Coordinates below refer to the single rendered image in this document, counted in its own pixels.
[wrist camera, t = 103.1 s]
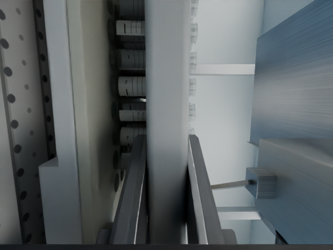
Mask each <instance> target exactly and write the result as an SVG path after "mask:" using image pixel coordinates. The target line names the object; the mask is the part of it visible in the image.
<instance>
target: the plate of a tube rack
mask: <svg viewBox="0 0 333 250"><path fill-rule="evenodd" d="M190 26H191V0H145V52H146V131H147V209H148V244H186V207H187V161H188V118H189V72H190Z"/></svg>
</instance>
